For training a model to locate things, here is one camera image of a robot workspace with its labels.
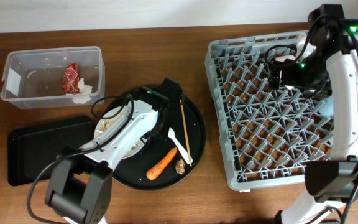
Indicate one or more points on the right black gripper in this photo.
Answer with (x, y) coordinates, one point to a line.
(321, 87)

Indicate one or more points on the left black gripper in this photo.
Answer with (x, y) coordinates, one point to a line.
(163, 134)

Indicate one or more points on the wooden chopstick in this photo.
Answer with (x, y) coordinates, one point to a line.
(186, 133)

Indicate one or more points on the pink saucer bowl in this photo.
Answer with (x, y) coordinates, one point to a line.
(285, 57)

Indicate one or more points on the white plastic fork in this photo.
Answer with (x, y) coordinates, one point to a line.
(182, 150)

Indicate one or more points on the grey plate with food scraps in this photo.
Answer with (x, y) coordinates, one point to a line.
(104, 126)

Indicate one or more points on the brown walnut shell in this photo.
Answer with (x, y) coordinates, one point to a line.
(180, 167)

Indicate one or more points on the orange carrot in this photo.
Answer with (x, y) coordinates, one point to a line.
(157, 169)

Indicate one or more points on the red snack wrapper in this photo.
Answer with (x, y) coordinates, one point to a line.
(70, 79)

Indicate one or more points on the blue plastic cup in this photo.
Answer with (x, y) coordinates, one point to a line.
(327, 108)

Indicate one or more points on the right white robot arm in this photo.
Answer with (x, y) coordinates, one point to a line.
(327, 62)

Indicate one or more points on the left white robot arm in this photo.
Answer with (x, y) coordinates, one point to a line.
(80, 185)

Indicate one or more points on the grey dishwasher rack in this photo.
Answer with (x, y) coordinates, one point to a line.
(266, 137)

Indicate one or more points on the clear plastic waste bin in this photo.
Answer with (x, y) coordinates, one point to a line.
(34, 78)

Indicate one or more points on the round black serving tray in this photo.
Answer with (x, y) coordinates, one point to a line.
(132, 171)

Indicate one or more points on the white crumpled tissue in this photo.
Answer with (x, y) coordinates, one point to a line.
(82, 96)

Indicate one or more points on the black rectangular tray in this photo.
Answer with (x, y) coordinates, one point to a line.
(31, 149)

